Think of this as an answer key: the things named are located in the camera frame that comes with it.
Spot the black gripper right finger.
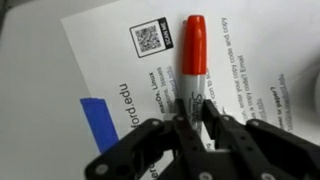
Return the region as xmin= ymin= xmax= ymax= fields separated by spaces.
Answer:
xmin=203 ymin=99 xmax=320 ymax=180

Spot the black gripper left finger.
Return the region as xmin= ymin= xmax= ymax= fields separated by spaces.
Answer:
xmin=84 ymin=98 xmax=215 ymax=180

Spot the red capped grey marker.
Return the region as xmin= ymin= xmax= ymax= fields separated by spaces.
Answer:
xmin=179 ymin=14 xmax=209 ymax=134

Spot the blue tape strip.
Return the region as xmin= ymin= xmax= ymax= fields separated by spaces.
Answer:
xmin=79 ymin=96 xmax=120 ymax=155

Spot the white printed instruction sheet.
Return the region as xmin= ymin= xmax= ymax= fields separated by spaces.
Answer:
xmin=60 ymin=0 xmax=320 ymax=180

